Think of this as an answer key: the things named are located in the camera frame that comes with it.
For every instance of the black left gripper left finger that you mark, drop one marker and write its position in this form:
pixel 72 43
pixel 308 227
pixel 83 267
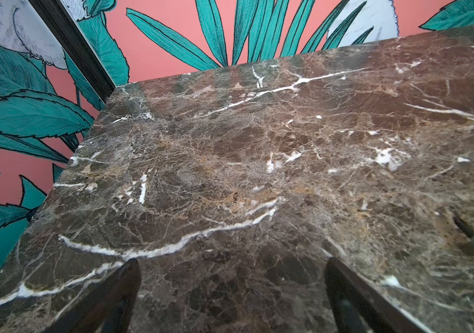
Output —
pixel 107 308

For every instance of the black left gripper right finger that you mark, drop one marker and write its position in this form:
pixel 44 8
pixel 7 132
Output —
pixel 358 307

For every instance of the black corner frame post left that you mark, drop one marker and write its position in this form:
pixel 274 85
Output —
pixel 66 31

